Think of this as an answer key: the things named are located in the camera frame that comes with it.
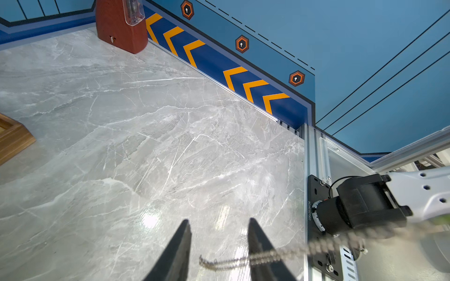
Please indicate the red corner block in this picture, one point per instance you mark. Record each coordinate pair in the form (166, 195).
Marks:
(121, 23)

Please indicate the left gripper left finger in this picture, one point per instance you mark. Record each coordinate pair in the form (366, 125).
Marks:
(173, 264)

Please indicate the aluminium front rail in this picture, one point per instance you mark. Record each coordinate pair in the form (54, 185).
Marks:
(423, 257)

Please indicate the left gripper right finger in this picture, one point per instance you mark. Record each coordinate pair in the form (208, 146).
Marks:
(265, 263)

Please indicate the wooden jewelry display stand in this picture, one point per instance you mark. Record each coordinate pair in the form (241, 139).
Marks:
(15, 137)

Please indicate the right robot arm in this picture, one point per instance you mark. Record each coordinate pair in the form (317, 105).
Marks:
(377, 200)

